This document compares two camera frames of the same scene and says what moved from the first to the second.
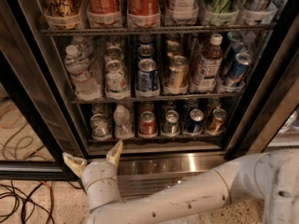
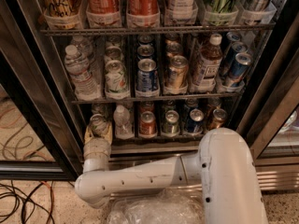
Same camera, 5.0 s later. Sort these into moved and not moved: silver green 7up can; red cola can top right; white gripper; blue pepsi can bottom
Moved: white gripper
Not moved: silver green 7up can; blue pepsi can bottom; red cola can top right
